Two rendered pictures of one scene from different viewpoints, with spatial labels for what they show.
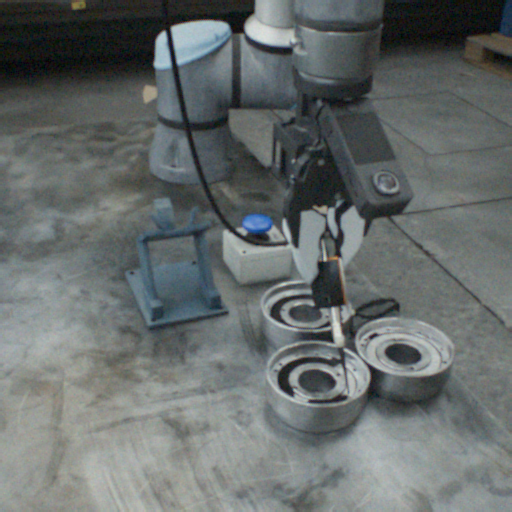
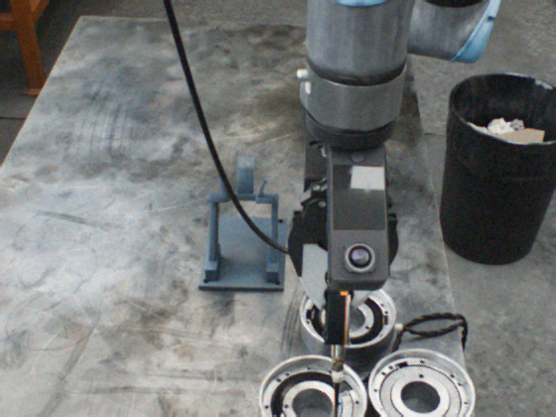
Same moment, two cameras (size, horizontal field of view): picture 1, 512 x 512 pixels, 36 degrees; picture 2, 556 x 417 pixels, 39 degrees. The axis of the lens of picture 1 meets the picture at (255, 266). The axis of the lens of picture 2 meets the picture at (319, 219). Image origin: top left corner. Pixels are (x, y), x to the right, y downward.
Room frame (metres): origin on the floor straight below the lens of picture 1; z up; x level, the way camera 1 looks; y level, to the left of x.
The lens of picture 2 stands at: (0.19, -0.22, 1.46)
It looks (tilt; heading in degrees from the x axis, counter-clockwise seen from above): 40 degrees down; 19
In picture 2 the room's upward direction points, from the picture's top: 3 degrees clockwise
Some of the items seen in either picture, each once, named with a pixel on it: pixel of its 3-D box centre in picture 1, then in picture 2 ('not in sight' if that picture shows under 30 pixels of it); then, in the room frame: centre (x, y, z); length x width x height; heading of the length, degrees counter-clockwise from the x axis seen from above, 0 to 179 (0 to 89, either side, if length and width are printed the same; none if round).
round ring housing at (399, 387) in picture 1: (402, 359); (419, 402); (0.68, -0.16, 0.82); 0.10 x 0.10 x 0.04
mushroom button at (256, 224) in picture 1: (257, 235); not in sight; (0.90, 0.00, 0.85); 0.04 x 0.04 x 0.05
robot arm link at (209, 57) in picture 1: (197, 68); not in sight; (1.23, 0.10, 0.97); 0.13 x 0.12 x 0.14; 94
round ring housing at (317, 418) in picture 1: (316, 387); (312, 410); (0.63, -0.07, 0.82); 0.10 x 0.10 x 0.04
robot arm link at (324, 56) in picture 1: (332, 49); (349, 86); (0.69, -0.06, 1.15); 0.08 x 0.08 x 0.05
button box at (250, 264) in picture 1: (255, 250); not in sight; (0.90, 0.00, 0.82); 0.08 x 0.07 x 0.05; 21
